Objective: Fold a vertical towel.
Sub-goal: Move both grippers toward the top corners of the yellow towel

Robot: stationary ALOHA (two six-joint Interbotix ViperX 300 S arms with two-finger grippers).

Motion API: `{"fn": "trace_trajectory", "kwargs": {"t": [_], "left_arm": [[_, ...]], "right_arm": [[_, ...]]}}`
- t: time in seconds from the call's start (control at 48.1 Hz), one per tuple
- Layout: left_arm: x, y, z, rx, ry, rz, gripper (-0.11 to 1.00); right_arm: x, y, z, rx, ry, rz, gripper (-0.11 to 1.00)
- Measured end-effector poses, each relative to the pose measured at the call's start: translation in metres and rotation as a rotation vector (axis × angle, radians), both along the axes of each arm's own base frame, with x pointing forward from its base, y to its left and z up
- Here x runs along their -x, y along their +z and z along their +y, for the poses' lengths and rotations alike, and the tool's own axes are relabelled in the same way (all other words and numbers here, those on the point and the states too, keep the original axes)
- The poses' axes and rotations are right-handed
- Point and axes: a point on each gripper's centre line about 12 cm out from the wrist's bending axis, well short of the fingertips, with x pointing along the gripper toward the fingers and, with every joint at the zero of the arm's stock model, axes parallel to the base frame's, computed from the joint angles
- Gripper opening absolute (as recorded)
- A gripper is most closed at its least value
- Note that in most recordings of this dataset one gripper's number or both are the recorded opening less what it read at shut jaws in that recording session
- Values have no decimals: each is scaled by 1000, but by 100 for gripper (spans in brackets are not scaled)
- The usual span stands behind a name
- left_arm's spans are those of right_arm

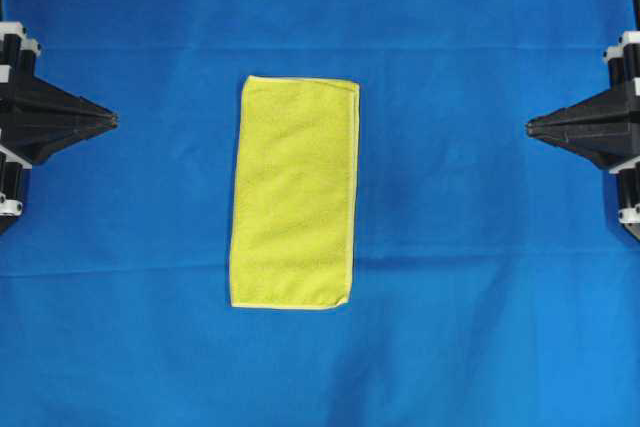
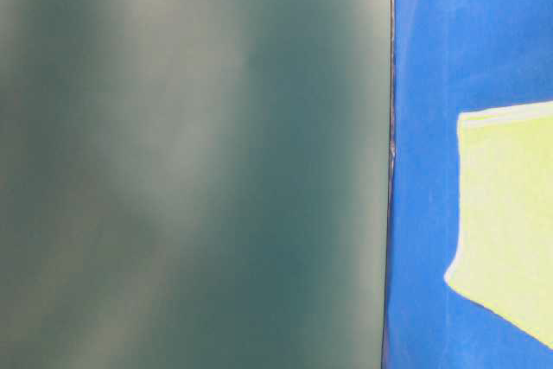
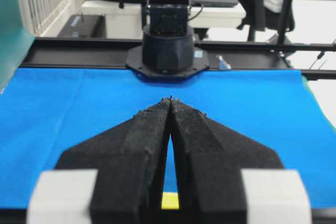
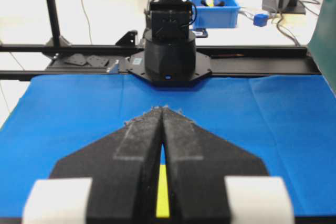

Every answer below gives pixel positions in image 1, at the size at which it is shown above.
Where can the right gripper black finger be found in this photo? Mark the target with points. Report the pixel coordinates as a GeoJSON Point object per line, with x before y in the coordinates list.
{"type": "Point", "coordinates": [592, 149]}
{"type": "Point", "coordinates": [605, 106]}

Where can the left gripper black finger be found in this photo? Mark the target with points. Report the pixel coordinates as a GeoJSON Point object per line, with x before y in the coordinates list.
{"type": "Point", "coordinates": [39, 94]}
{"type": "Point", "coordinates": [38, 144]}

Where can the yellow microfibre towel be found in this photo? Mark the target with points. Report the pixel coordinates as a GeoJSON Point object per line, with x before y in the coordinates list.
{"type": "Point", "coordinates": [292, 240]}

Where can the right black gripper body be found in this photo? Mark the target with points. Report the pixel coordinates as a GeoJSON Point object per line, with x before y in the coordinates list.
{"type": "Point", "coordinates": [622, 61]}

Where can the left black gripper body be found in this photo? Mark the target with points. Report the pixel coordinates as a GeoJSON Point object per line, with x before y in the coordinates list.
{"type": "Point", "coordinates": [19, 54]}

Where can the blue table cloth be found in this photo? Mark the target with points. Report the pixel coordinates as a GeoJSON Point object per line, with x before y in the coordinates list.
{"type": "Point", "coordinates": [492, 285]}

